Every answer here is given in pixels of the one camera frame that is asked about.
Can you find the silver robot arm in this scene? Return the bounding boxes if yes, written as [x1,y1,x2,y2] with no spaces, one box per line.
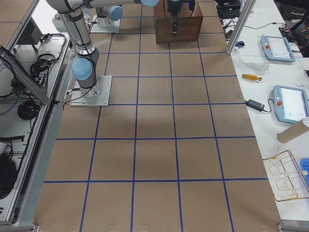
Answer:
[95,5,123,29]
[47,0,158,97]

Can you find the dark wooden drawer cabinet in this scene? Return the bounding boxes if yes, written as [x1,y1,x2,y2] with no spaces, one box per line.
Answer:
[154,0,203,44]

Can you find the black power adapter brick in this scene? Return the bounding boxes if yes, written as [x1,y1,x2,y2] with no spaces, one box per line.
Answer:
[245,99,265,112]

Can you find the small blue device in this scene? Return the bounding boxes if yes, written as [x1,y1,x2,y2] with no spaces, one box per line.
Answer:
[235,41,245,47]

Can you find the clear light bulb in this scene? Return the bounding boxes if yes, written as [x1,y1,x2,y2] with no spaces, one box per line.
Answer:
[235,54,269,72]

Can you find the near teach pendant tablet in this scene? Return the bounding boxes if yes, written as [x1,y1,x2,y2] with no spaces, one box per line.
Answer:
[272,85,309,124]

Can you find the teach pendant tablet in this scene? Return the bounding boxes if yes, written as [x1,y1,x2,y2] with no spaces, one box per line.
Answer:
[272,85,309,124]
[260,35,295,63]

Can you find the far teach pendant tablet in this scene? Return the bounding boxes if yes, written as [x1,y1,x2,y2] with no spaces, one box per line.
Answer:
[260,35,295,63]

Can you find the cardboard tube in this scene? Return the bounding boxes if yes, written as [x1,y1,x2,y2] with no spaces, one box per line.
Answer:
[277,117,309,144]

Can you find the blue plastic tray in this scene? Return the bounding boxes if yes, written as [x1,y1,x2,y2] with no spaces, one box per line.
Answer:
[299,158,309,185]

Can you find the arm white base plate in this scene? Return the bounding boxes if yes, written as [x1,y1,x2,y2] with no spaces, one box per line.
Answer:
[90,14,121,33]
[69,75,112,107]

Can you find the aluminium frame post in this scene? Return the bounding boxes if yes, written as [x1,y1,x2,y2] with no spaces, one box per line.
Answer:
[226,0,256,55]

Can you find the gold wire rack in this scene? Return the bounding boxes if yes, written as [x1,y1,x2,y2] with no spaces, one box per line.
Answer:
[263,150,309,202]

